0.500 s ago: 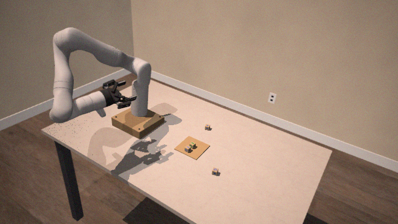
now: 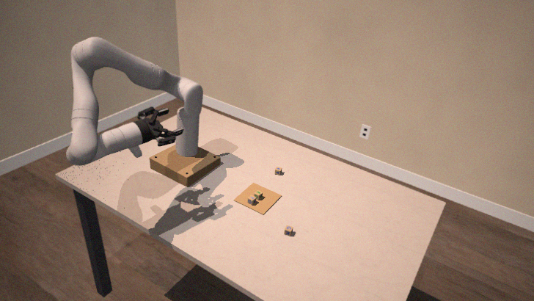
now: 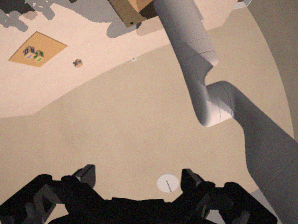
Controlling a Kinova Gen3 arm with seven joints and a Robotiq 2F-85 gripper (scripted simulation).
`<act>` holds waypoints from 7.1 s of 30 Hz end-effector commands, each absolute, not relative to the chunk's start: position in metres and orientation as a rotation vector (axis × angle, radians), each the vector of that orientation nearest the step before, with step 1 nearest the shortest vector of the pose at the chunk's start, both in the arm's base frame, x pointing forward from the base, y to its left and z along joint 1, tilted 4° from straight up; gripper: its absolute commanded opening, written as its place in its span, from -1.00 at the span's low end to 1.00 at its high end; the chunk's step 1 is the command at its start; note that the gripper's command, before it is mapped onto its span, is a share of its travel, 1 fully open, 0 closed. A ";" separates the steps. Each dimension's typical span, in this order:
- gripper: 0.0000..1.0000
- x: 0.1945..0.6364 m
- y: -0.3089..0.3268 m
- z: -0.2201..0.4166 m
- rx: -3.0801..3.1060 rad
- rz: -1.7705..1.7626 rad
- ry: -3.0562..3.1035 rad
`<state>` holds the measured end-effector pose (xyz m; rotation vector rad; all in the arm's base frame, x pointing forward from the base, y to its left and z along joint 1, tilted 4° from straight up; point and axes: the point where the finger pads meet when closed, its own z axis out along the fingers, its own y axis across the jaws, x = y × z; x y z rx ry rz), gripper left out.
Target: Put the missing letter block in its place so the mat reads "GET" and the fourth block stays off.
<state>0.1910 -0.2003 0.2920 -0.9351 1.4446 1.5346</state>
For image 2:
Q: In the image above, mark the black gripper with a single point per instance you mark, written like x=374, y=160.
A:
x=155, y=127

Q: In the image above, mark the tan rectangular mat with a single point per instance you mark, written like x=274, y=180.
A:
x=262, y=205

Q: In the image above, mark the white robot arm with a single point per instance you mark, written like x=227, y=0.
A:
x=95, y=53

